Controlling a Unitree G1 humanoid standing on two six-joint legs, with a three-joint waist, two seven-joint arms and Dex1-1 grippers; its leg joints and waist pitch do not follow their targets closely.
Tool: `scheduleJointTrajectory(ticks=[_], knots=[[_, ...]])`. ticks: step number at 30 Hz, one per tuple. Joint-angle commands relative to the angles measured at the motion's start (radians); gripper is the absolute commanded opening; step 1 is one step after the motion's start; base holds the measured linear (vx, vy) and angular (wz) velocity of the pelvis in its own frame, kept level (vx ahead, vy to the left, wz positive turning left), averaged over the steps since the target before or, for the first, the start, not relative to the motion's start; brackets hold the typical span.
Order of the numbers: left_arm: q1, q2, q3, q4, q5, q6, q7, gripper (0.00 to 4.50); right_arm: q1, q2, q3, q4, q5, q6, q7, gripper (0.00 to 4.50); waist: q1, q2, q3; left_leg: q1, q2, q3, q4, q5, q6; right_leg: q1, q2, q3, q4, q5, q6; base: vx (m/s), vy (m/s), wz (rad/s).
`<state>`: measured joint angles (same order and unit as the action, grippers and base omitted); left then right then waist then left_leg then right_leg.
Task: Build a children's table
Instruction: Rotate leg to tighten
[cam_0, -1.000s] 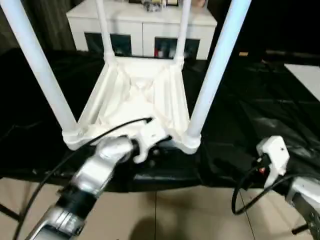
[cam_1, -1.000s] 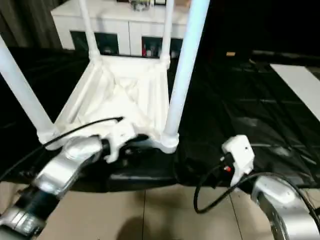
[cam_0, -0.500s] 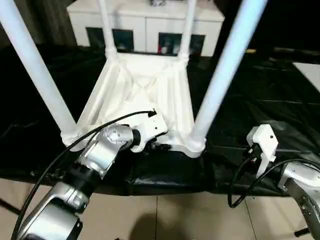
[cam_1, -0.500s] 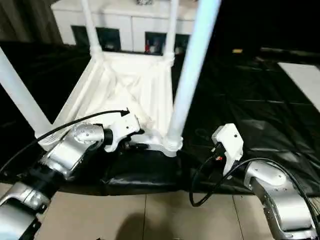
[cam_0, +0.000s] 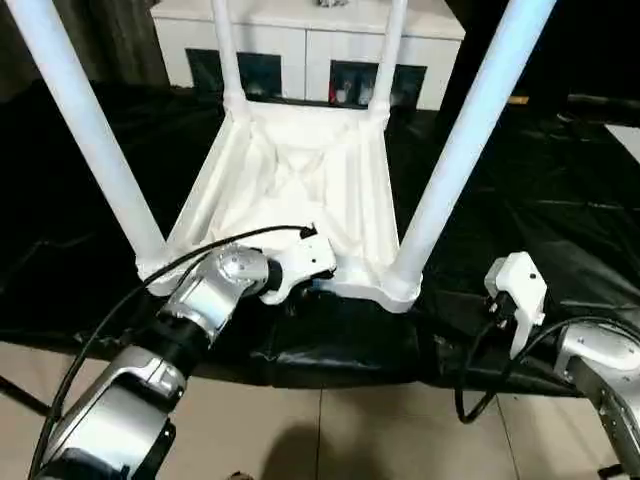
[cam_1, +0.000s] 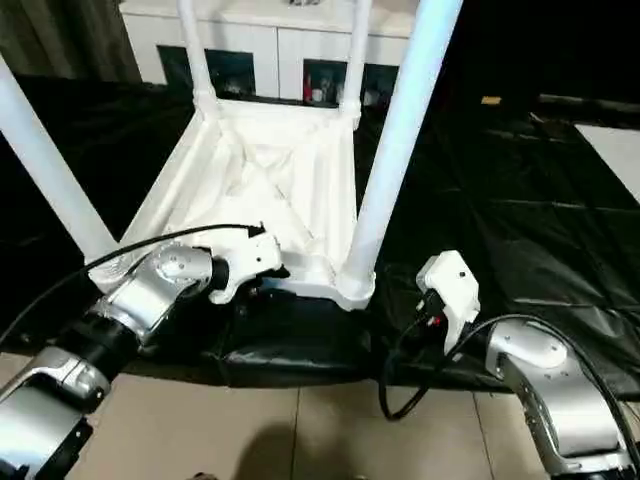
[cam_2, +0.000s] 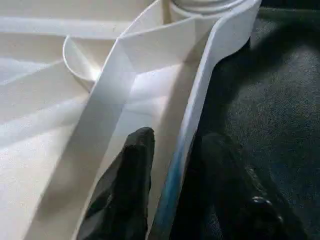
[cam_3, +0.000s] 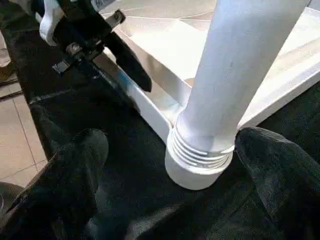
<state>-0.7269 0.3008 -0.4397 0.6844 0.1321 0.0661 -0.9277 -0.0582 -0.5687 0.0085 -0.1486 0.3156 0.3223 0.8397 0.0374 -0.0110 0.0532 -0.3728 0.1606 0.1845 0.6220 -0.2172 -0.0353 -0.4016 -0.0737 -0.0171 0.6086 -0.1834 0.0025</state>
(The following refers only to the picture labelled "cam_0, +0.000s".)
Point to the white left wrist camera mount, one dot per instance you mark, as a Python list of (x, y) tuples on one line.
[(310, 260)]

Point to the small tan box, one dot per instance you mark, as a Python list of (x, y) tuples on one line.
[(520, 100)]

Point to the grey curtain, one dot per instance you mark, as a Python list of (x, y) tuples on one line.
[(110, 40)]

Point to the white plastic table top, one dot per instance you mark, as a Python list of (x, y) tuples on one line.
[(300, 175)]

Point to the small white bottle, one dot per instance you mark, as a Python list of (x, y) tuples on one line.
[(365, 90), (345, 93)]

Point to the white cabinet with openings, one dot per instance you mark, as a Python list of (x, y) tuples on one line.
[(310, 35)]

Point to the dark left robot foot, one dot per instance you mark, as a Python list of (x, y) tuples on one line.
[(245, 475)]

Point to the black work mat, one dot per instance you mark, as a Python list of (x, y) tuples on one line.
[(525, 200)]

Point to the small shiny metal ornament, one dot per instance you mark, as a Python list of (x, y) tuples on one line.
[(330, 2)]

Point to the black folding stand leg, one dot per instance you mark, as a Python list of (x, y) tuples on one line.
[(25, 397)]

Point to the flat white board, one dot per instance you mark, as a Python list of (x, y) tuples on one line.
[(627, 142)]

